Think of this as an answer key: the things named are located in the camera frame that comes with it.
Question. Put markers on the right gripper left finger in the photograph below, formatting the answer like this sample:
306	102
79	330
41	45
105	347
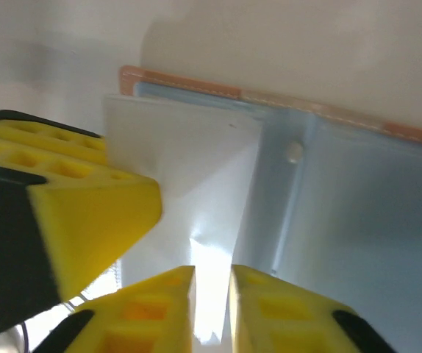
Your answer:
148	316

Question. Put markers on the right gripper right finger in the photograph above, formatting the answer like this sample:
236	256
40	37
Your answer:
288	323

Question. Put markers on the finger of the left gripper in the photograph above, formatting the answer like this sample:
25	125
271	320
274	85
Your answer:
86	220

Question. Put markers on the pink leather card holder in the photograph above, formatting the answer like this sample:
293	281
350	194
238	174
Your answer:
343	220

